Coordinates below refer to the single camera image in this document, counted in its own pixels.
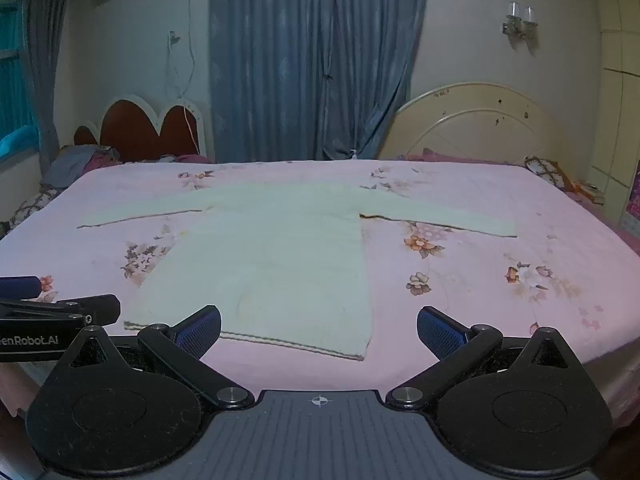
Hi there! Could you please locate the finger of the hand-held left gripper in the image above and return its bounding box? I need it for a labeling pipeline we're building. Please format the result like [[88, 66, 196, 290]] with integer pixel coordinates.
[[0, 294, 122, 327], [0, 275, 43, 302]]

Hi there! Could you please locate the grey curtain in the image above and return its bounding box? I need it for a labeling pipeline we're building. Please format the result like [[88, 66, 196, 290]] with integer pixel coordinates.
[[19, 0, 77, 173]]

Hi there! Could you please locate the red scalloped headboard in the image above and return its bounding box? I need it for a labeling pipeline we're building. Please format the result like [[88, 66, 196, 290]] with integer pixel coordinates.
[[72, 94, 212, 164]]

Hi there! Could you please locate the lattice patterned pillow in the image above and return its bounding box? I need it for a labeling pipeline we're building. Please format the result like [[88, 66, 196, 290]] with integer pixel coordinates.
[[0, 185, 67, 241], [524, 156, 607, 206]]

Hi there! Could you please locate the pink floral bed sheet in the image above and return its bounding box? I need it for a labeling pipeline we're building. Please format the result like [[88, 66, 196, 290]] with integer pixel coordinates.
[[0, 159, 640, 418]]

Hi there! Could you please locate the cream wardrobe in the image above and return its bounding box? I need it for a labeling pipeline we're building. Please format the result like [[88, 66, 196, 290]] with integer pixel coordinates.
[[589, 0, 640, 226]]

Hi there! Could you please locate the teal window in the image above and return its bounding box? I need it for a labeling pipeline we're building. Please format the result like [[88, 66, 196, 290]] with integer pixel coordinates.
[[0, 0, 40, 158]]

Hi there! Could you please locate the pile of clothes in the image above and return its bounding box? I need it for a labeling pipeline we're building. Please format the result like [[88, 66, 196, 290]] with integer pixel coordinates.
[[41, 144, 123, 191]]

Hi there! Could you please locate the white knitted sweater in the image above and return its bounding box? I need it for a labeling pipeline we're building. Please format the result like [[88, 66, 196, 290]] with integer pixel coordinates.
[[76, 182, 519, 362]]

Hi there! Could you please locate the white power cable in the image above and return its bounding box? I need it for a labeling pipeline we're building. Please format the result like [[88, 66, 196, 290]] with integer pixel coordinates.
[[166, 0, 202, 157]]

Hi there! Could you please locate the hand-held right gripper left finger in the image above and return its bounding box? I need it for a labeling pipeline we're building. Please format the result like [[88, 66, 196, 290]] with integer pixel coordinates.
[[65, 305, 256, 408]]

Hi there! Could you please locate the blue curtain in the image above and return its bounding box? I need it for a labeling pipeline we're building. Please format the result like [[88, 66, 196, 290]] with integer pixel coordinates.
[[209, 0, 432, 163]]

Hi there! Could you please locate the cream arched headboard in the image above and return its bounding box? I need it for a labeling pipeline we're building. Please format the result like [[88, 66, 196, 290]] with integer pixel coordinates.
[[376, 81, 575, 167]]

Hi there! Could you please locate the glass wall lamp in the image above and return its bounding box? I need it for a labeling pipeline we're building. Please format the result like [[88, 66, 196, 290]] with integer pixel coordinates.
[[501, 1, 537, 40]]

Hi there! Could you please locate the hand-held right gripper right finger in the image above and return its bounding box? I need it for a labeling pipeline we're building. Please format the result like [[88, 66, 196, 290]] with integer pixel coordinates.
[[386, 306, 581, 408]]

